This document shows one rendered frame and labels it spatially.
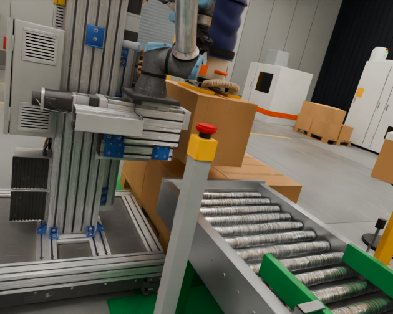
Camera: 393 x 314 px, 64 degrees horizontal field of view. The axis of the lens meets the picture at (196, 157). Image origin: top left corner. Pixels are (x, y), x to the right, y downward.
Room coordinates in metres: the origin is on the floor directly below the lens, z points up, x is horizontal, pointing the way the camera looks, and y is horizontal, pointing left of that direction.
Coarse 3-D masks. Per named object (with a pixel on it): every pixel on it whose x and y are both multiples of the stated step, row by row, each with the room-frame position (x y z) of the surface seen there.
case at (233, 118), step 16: (176, 96) 1.94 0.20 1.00; (192, 96) 1.74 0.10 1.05; (208, 96) 1.71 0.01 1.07; (224, 96) 1.93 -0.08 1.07; (192, 112) 1.71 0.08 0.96; (208, 112) 1.72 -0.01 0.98; (224, 112) 1.77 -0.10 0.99; (240, 112) 1.82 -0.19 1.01; (192, 128) 1.69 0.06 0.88; (224, 128) 1.78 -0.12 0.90; (240, 128) 1.84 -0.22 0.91; (224, 144) 1.80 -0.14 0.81; (240, 144) 1.85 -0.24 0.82; (224, 160) 1.81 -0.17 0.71; (240, 160) 1.87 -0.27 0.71
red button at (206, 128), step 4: (196, 124) 0.99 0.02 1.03; (200, 124) 0.97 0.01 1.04; (204, 124) 0.98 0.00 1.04; (208, 124) 1.00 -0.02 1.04; (196, 128) 0.96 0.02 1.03; (200, 128) 0.95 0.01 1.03; (204, 128) 0.95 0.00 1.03; (208, 128) 0.95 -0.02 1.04; (212, 128) 0.96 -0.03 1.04; (216, 128) 0.99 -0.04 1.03; (200, 132) 0.97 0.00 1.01; (204, 132) 0.95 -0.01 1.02; (208, 132) 0.95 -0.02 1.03; (212, 132) 0.95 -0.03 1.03; (200, 136) 0.97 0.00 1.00; (204, 136) 0.96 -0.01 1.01; (208, 136) 0.97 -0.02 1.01
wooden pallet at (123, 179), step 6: (120, 180) 2.71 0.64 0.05; (126, 180) 2.61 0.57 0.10; (126, 186) 2.61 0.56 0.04; (132, 186) 2.41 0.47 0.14; (132, 192) 2.56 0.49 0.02; (138, 198) 2.23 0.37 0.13; (138, 204) 2.21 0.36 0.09; (144, 210) 2.16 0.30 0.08; (150, 216) 1.98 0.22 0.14; (150, 222) 2.11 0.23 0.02; (156, 228) 1.87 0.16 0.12; (156, 234) 1.96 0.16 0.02; (162, 234) 1.78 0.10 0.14; (162, 240) 1.76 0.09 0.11; (162, 246) 1.74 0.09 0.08
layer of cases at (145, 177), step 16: (160, 160) 2.04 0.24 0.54; (176, 160) 2.12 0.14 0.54; (256, 160) 2.63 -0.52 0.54; (128, 176) 2.54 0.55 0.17; (144, 176) 2.21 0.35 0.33; (160, 176) 1.95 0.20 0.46; (176, 176) 1.80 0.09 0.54; (208, 176) 1.93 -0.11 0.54; (224, 176) 2.00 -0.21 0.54; (240, 176) 2.08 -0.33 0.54; (256, 176) 2.16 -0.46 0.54; (272, 176) 2.25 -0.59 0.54; (144, 192) 2.16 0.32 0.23; (288, 192) 2.13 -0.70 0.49; (160, 224) 1.83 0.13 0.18
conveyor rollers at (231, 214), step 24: (216, 192) 1.68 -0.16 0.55; (240, 192) 1.76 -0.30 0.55; (216, 216) 1.37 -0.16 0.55; (240, 216) 1.43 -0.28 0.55; (264, 216) 1.50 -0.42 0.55; (288, 216) 1.58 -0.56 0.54; (240, 240) 1.20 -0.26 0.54; (264, 240) 1.26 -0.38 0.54; (288, 240) 1.33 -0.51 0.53; (288, 264) 1.10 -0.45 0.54; (312, 264) 1.16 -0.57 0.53; (336, 288) 1.00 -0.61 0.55; (360, 288) 1.05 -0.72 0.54; (336, 312) 0.87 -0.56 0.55; (360, 312) 0.91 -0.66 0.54
